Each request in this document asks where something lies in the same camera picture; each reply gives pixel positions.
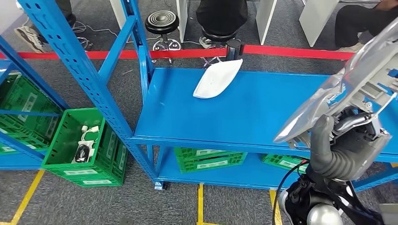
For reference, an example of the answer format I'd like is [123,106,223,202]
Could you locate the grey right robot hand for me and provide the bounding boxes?
[310,107,392,182]

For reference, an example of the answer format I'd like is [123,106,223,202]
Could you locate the grey plastic wheel hubcap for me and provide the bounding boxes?
[273,17,398,150]

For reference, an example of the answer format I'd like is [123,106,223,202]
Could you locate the blue metal shelf rack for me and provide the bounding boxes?
[17,0,398,192]
[0,36,70,171]

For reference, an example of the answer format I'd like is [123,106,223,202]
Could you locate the white plastic cover part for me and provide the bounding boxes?
[192,59,244,99]

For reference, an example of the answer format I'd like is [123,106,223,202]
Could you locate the red barrier belt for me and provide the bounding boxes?
[243,45,355,61]
[0,48,228,60]

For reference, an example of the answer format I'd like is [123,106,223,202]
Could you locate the person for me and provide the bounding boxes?
[334,0,398,53]
[196,0,248,49]
[14,0,77,53]

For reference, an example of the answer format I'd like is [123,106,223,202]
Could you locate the black stool chrome base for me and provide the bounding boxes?
[200,29,237,68]

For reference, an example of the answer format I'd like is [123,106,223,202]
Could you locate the narrow white desk panel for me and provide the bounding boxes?
[176,0,189,44]

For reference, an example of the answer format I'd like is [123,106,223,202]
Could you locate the black ridged seat stool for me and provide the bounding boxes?
[144,10,182,52]

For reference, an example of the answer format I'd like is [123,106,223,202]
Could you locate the open green plastic crate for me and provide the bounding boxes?
[42,107,129,178]

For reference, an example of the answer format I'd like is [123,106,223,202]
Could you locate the large tilted green crate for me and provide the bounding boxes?
[0,73,63,153]

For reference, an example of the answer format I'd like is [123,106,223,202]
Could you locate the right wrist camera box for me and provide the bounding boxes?
[377,203,398,225]

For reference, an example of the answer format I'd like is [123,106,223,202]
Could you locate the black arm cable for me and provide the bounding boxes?
[272,160,310,225]

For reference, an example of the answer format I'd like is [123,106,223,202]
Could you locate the black stanchion post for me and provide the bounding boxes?
[225,38,245,62]

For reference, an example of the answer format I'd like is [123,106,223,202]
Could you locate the white adapter with black cable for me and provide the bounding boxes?
[72,141,95,164]

